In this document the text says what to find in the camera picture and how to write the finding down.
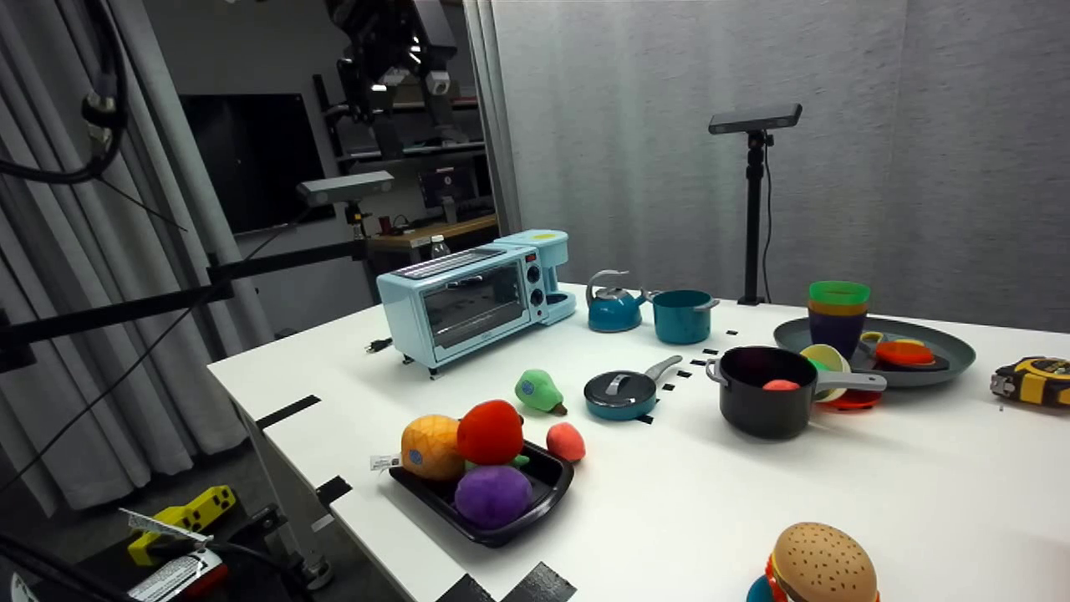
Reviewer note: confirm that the black tape strip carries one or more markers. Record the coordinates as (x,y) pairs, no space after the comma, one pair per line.
(465,590)
(332,489)
(287,408)
(540,583)

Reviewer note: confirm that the green plastic cup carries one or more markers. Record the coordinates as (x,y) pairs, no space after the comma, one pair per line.
(839,293)

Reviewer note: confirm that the yellow-green toy cup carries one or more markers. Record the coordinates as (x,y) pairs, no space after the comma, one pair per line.
(828,361)

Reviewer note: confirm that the dark grey plate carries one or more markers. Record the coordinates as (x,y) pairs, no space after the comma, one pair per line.
(951,352)

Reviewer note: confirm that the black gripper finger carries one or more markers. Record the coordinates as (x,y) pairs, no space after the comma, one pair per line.
(363,94)
(440,93)

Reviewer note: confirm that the orange toy food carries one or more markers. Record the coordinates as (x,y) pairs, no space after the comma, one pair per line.
(903,355)

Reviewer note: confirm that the red plastic disc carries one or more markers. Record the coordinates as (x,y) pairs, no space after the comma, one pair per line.
(857,402)

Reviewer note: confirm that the orange plush fruit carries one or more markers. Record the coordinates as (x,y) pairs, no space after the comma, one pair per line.
(430,450)

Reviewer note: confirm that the teal toy kettle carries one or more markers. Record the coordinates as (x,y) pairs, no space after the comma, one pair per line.
(612,311)

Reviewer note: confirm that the purple plush fruit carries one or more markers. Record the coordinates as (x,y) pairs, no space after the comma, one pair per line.
(494,498)

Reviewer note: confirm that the yellow black hand tool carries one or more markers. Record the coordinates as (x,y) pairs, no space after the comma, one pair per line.
(186,519)

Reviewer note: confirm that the small red plush fruit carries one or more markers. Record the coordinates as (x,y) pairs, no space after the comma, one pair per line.
(567,444)

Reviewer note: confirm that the black metal frame bar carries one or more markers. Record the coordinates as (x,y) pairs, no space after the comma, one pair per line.
(111,311)

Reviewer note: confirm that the dark metal shelf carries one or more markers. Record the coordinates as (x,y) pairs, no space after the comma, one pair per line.
(446,155)

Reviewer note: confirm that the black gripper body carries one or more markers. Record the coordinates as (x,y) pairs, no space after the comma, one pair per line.
(394,36)

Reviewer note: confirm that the blue plastic disc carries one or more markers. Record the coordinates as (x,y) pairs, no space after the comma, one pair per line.
(757,590)

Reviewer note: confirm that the grey stereo camera bar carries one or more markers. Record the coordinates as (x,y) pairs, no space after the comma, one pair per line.
(347,187)

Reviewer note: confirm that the black camera stand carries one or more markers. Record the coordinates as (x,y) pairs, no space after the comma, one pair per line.
(753,221)

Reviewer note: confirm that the yellow black tape measure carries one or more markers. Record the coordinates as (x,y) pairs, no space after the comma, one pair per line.
(1035,382)

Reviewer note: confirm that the black stereo camera bar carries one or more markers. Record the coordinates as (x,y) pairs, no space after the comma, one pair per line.
(757,120)

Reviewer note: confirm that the teal toy frying pan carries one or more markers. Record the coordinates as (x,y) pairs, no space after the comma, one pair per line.
(668,367)

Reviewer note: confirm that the green plush vegetable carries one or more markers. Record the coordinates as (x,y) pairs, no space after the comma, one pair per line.
(518,459)

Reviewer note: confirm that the grey pleated curtain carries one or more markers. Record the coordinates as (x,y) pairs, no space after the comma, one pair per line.
(68,369)

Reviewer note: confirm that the green plush fruit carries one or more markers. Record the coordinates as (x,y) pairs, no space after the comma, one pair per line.
(540,394)

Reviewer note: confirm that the black plastic tray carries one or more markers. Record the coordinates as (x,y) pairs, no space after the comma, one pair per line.
(549,480)

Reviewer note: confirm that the teal toy saucepan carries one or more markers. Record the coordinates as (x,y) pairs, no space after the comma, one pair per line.
(681,320)

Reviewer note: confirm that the toy hamburger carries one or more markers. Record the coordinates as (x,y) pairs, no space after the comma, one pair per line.
(824,562)

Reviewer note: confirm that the yellow toy piece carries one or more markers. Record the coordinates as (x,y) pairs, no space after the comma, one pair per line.
(871,340)

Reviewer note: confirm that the grey backdrop curtain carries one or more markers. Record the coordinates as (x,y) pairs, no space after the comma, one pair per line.
(913,169)

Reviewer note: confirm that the orange plastic cup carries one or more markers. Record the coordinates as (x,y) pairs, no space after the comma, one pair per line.
(837,311)

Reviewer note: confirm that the silver red tool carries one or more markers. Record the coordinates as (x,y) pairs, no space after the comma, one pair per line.
(179,577)

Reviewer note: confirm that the red plush apple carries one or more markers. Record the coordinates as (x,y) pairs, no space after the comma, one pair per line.
(488,433)

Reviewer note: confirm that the purple plastic cup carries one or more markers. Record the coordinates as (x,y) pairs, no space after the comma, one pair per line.
(837,333)

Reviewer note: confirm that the small red toy food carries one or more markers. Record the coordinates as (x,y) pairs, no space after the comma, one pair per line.
(781,386)

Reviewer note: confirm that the light blue toy oven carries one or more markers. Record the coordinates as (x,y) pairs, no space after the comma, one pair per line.
(468,298)

